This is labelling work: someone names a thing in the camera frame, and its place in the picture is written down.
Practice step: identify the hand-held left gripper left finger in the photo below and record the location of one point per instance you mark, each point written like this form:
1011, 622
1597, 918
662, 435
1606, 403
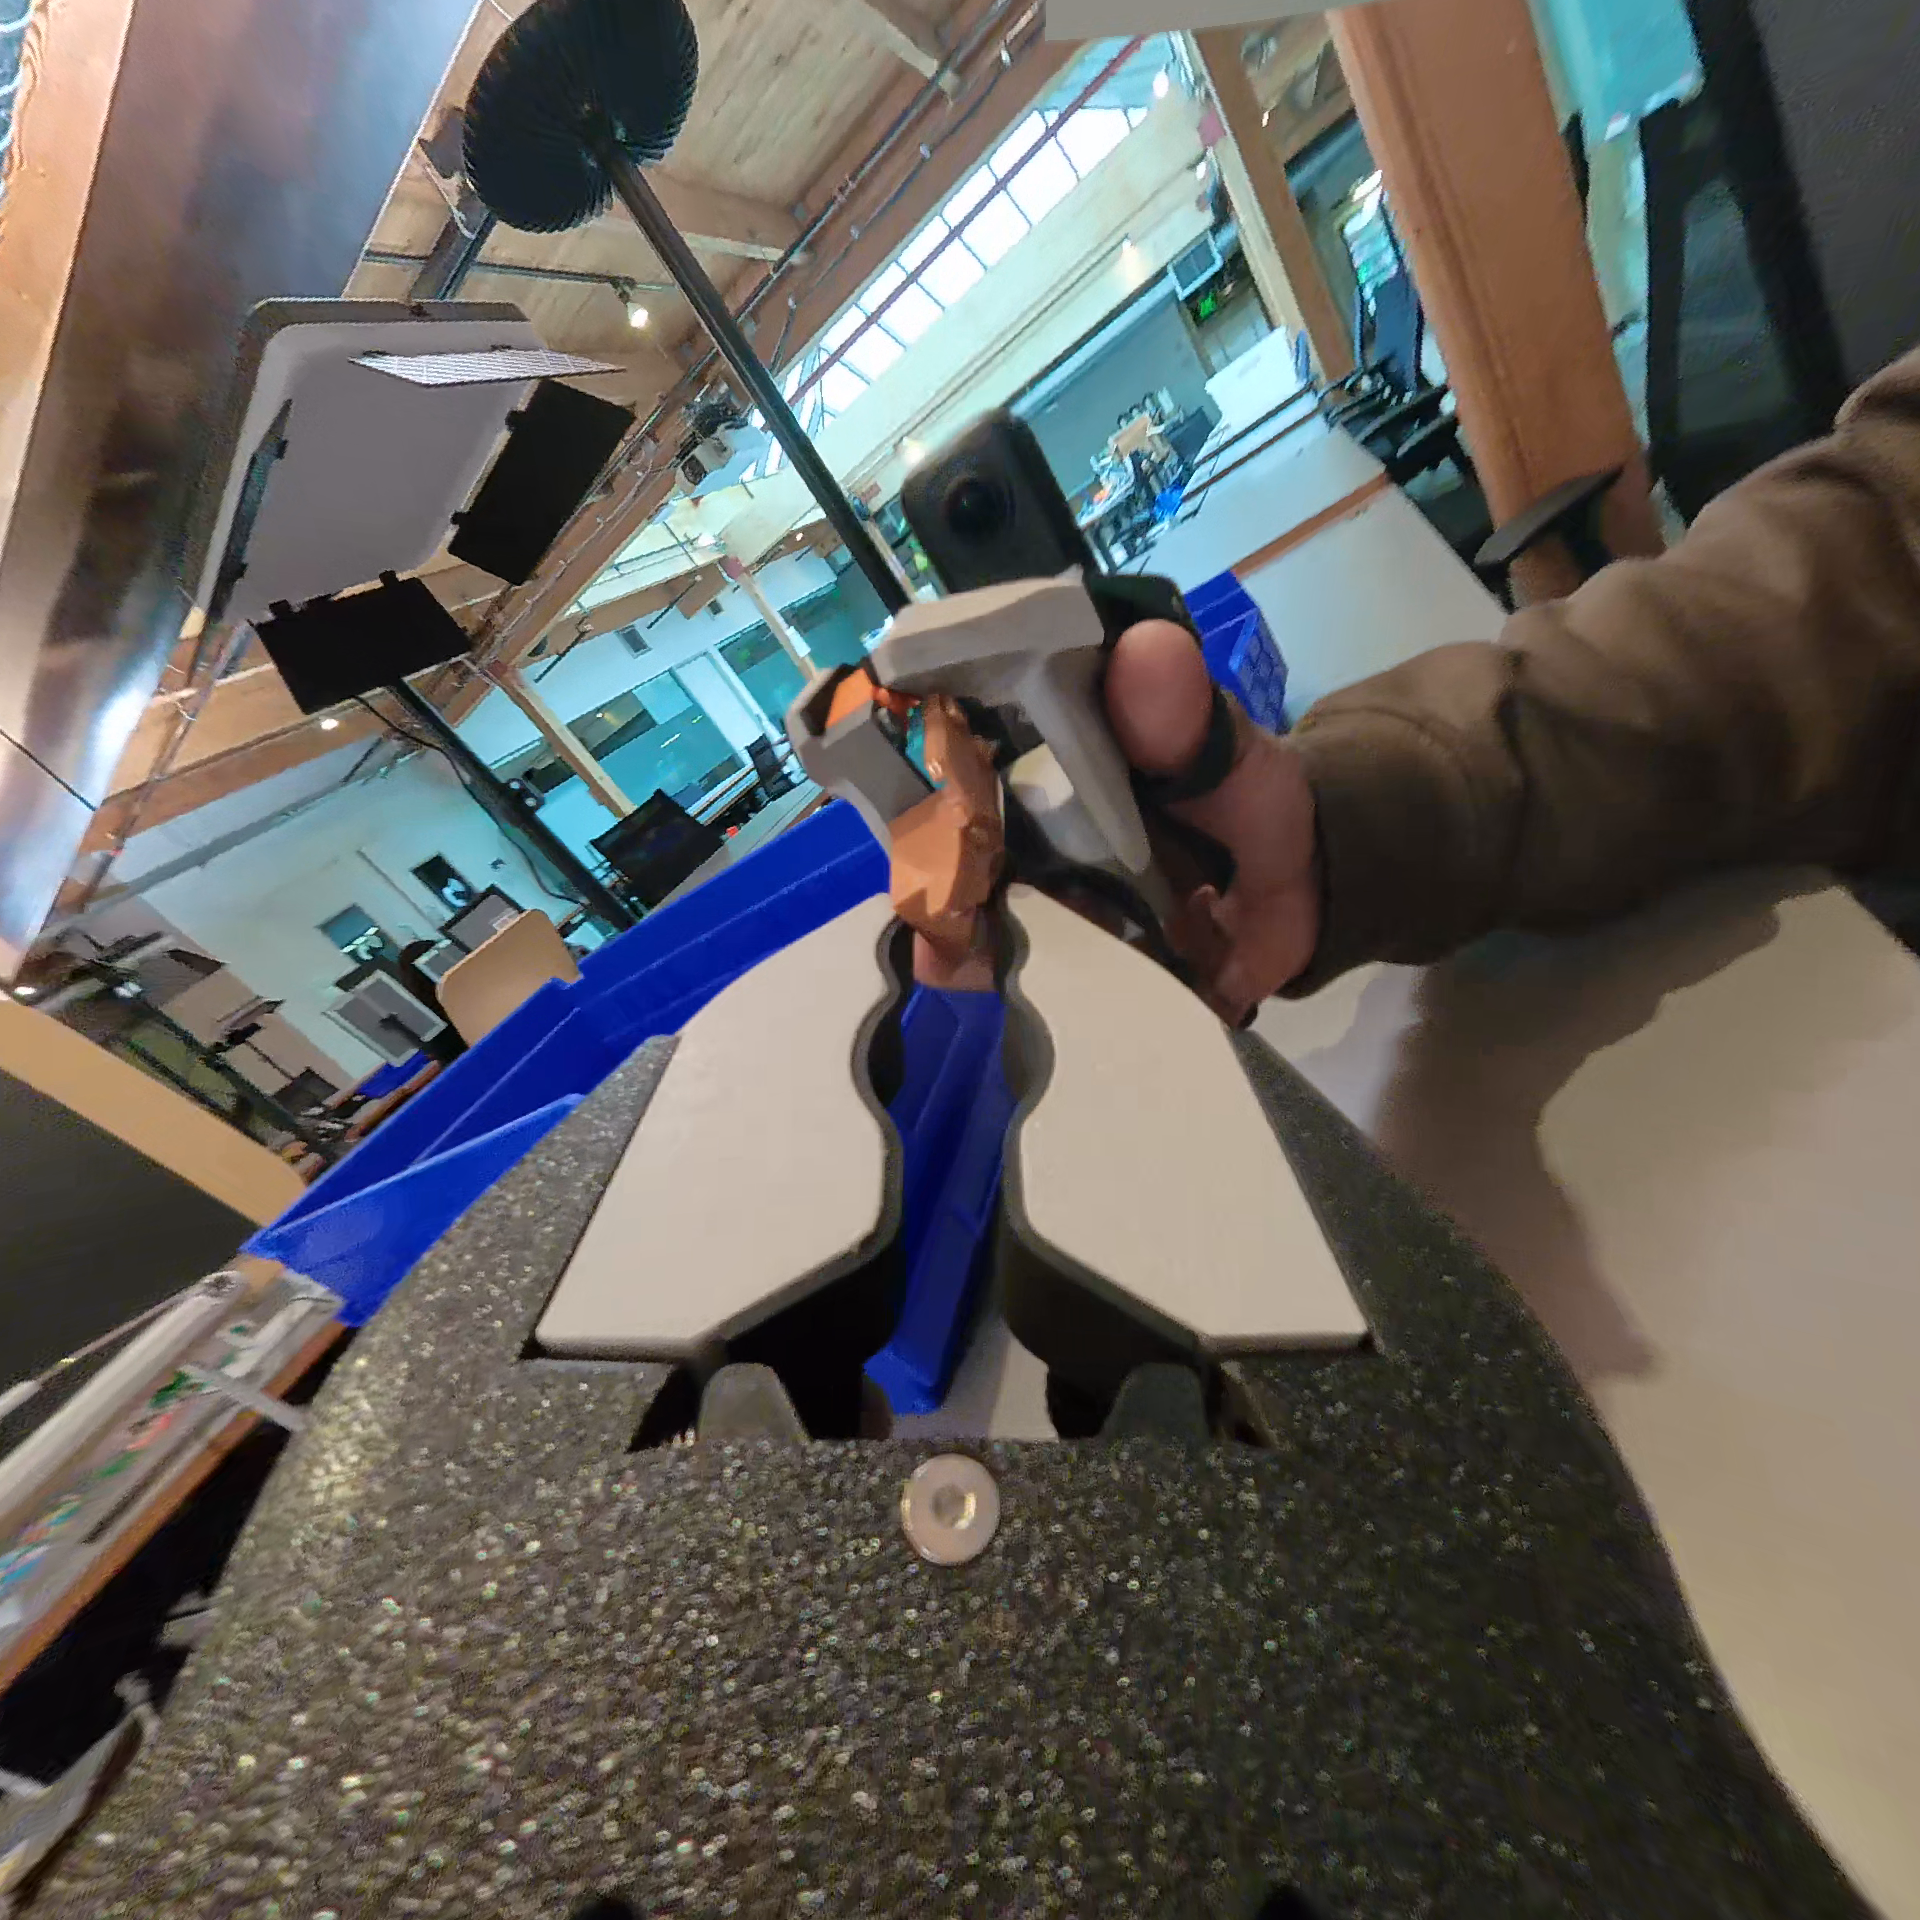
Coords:
721, 1186

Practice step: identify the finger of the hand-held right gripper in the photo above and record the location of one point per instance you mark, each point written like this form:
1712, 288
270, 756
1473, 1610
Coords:
864, 767
991, 636

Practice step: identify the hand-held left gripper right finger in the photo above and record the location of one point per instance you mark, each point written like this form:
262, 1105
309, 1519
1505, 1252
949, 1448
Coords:
1187, 1186

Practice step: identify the brown toy brick model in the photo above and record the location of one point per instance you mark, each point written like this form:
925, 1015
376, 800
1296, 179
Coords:
957, 841

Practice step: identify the stack of blue plastic bins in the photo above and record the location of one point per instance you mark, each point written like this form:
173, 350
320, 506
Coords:
539, 1082

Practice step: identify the person's right forearm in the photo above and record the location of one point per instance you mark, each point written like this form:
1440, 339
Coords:
1622, 721

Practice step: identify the person's right hand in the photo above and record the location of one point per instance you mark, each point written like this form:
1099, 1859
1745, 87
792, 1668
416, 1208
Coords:
1261, 856

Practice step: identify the blue storage bin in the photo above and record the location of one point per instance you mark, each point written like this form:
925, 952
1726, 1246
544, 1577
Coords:
1237, 646

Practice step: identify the black tripod stand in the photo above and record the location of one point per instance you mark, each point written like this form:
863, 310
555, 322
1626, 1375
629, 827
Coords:
510, 812

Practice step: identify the black panel light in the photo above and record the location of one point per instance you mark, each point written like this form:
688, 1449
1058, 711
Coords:
362, 640
547, 481

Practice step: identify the wooden pillar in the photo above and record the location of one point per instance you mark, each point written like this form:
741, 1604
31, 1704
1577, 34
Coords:
1501, 271

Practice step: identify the black pole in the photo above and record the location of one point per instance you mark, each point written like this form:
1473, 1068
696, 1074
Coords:
586, 105

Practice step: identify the white panel light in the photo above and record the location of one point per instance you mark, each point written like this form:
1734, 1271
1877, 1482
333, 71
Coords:
362, 467

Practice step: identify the black board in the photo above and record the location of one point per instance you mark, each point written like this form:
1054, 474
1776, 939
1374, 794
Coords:
106, 1230

